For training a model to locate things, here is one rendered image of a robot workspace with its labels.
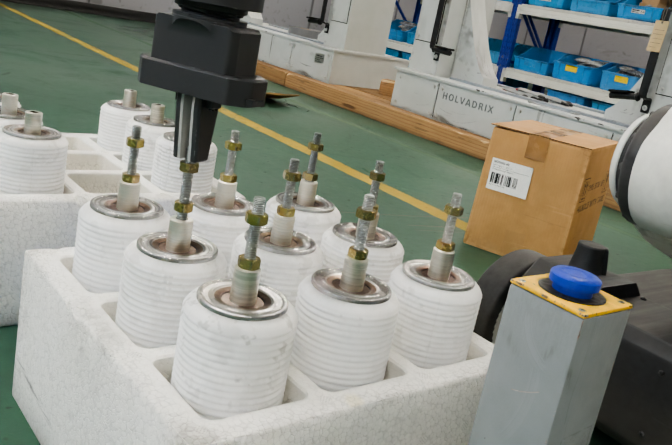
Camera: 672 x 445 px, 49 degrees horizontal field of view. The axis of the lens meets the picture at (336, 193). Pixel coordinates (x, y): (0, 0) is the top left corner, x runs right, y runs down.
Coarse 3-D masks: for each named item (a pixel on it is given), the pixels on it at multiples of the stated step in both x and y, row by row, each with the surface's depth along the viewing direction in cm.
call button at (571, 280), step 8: (552, 272) 58; (560, 272) 58; (568, 272) 58; (576, 272) 59; (584, 272) 59; (552, 280) 58; (560, 280) 58; (568, 280) 57; (576, 280) 57; (584, 280) 57; (592, 280) 58; (600, 280) 58; (560, 288) 58; (568, 288) 57; (576, 288) 57; (584, 288) 57; (592, 288) 57; (600, 288) 58; (576, 296) 57; (584, 296) 57; (592, 296) 58
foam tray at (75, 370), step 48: (48, 288) 75; (48, 336) 75; (96, 336) 65; (480, 336) 81; (48, 384) 75; (96, 384) 65; (144, 384) 59; (288, 384) 65; (384, 384) 66; (432, 384) 68; (480, 384) 73; (48, 432) 75; (96, 432) 65; (144, 432) 58; (192, 432) 54; (240, 432) 55; (288, 432) 58; (336, 432) 61; (384, 432) 66; (432, 432) 70
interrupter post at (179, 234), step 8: (176, 216) 69; (176, 224) 68; (184, 224) 68; (192, 224) 69; (168, 232) 68; (176, 232) 68; (184, 232) 68; (168, 240) 68; (176, 240) 68; (184, 240) 68; (168, 248) 69; (176, 248) 68; (184, 248) 69
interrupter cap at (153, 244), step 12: (144, 240) 69; (156, 240) 70; (192, 240) 72; (204, 240) 72; (144, 252) 66; (156, 252) 67; (168, 252) 68; (192, 252) 69; (204, 252) 69; (216, 252) 69
